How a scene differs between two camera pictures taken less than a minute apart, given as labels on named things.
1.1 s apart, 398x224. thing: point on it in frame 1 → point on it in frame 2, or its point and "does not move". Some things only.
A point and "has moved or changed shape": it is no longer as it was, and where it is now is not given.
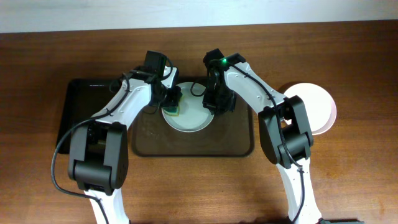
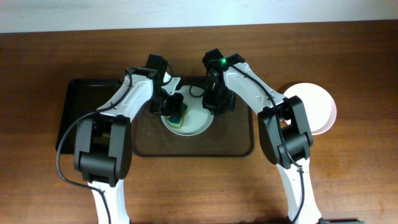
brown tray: [229, 134] does not move
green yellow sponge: [173, 111] has moved or changed shape
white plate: [320, 106] does not move
